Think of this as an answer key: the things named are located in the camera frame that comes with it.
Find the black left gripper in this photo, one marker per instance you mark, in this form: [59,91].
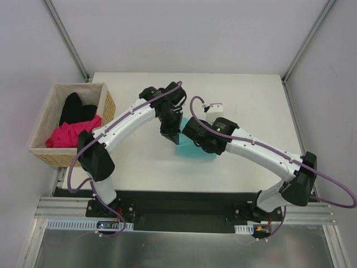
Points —
[170,131]

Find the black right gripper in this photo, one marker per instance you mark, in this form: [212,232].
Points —
[188,130]

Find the teal t shirt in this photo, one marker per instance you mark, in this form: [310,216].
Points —
[186,148]

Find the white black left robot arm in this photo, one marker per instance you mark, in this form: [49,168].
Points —
[94,149]

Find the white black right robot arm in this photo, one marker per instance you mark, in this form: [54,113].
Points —
[295,171]

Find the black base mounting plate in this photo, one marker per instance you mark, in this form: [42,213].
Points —
[179,211]

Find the black t shirt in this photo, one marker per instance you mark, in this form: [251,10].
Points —
[74,111]

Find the wicker laundry basket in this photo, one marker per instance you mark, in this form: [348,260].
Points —
[90,93]

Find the pink t shirt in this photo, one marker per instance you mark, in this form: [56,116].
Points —
[66,136]

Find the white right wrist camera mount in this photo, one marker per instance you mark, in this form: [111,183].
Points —
[213,111]

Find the right white cable duct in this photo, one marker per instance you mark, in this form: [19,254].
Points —
[250,229]

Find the white cable duct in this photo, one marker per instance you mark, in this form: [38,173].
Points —
[250,229]
[88,225]

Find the aluminium front frame rail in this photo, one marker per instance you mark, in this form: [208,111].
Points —
[64,204]

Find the left white cable duct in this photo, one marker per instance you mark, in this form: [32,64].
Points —
[88,225]

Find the left rear aluminium post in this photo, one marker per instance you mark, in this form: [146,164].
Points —
[64,35]

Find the aluminium post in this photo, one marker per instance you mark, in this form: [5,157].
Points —
[64,35]
[313,31]

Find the right rear aluminium post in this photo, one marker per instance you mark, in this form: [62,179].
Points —
[313,31]

